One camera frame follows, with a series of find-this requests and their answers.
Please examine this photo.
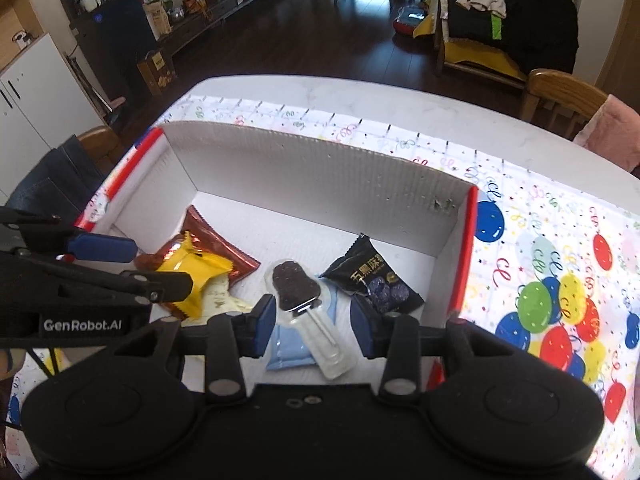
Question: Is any dark tall cabinet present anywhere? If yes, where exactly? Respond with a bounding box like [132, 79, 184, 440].
[57, 0, 156, 111]

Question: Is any wooden door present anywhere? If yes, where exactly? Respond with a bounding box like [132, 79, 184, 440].
[595, 0, 640, 106]

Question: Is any brown gift bag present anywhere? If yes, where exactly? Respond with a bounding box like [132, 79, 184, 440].
[137, 49, 177, 97]

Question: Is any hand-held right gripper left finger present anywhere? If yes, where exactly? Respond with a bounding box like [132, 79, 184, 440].
[107, 294, 277, 402]

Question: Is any pale blue snack packet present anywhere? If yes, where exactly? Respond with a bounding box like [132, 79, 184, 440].
[265, 290, 346, 372]

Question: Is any white cabinet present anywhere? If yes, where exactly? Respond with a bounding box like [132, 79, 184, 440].
[0, 32, 108, 181]

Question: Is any chocolate lollipop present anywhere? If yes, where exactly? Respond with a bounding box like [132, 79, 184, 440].
[262, 259, 358, 380]

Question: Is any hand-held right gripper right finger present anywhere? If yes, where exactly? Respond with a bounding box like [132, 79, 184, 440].
[350, 294, 507, 402]

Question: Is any wooden chair with pink cloth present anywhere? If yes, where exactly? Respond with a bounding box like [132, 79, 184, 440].
[520, 69, 608, 141]

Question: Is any balloon print tablecloth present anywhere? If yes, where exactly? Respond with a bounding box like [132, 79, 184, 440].
[0, 91, 640, 480]

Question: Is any wooden bench with yellow cushion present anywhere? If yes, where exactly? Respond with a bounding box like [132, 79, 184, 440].
[415, 0, 531, 83]

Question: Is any pink cloth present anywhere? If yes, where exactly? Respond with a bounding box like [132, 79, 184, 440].
[574, 94, 640, 171]

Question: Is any red cardboard box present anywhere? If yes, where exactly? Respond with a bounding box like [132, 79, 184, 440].
[74, 120, 482, 396]

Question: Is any yellow snack packet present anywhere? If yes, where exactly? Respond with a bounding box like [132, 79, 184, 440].
[155, 231, 243, 321]

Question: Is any shiny brown snack packet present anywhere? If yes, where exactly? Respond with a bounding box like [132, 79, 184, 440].
[135, 205, 261, 283]

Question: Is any long low TV cabinet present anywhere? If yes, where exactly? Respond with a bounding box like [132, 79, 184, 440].
[160, 0, 291, 56]

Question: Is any cream white snack packet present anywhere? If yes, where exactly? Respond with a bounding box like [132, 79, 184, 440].
[192, 277, 256, 319]

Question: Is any beige paper bag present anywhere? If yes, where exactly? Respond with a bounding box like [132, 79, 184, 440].
[144, 1, 172, 36]

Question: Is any black snack packet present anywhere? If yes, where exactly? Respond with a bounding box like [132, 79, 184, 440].
[320, 233, 426, 316]

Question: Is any wooden chair with denim jacket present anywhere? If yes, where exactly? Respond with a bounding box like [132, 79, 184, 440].
[75, 125, 126, 176]

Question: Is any black jacket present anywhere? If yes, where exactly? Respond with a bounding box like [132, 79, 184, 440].
[447, 0, 578, 73]

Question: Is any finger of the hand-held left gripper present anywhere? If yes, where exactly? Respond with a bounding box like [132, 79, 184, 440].
[0, 251, 195, 307]
[0, 205, 139, 264]

